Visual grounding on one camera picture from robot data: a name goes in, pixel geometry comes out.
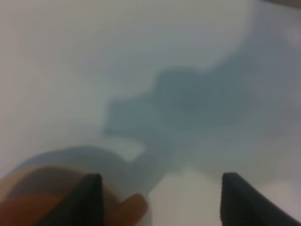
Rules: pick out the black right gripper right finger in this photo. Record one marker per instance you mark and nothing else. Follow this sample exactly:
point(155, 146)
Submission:
point(243, 205)

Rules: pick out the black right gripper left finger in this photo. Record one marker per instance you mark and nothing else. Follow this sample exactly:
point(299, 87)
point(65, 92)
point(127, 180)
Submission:
point(83, 206)

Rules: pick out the brown clay teapot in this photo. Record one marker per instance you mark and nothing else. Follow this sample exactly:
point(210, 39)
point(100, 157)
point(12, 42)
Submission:
point(27, 209)

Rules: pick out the beige teapot saucer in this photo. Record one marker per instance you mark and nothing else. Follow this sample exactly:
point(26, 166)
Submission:
point(120, 178)

